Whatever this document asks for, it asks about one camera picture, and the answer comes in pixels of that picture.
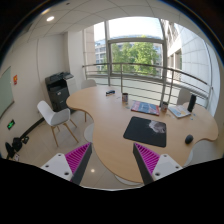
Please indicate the red blue book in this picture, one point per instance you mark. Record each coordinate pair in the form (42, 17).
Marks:
(146, 108)

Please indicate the white chair right side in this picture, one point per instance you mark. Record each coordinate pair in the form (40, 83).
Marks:
(184, 96)

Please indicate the black office printer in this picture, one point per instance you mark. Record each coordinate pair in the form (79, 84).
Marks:
(57, 89)

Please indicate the light blue open book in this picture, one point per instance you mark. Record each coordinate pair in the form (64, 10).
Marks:
(179, 111)

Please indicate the wooden curved table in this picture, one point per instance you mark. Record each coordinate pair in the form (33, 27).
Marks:
(117, 128)

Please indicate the dark patterned cup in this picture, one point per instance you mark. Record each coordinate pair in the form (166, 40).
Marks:
(124, 97)

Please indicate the glass whiteboard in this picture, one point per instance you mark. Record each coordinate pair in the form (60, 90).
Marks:
(6, 94)

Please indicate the red wall sign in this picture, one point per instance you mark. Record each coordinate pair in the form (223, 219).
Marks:
(15, 79)

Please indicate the small black box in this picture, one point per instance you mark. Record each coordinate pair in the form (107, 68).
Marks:
(110, 92)

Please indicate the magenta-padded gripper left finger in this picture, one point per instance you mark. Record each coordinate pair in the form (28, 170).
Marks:
(70, 166)

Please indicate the small brown cup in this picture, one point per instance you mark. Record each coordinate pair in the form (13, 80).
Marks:
(164, 106)

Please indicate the black equipment on floor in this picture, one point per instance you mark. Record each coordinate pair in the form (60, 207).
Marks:
(16, 145)

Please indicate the black mouse pad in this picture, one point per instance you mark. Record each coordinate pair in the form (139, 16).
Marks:
(146, 131)

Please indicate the metal window railing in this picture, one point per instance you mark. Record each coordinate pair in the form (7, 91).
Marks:
(152, 83)

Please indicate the green exit sign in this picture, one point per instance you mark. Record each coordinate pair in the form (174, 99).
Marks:
(11, 124)

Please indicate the black computer mouse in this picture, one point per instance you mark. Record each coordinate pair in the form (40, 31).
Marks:
(189, 139)

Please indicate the white chair wooden legs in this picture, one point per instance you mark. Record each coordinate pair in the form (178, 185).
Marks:
(55, 119)

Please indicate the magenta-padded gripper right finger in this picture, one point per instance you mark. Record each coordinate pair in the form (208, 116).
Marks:
(153, 166)

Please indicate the white chair behind table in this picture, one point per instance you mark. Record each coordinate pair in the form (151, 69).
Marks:
(88, 83)

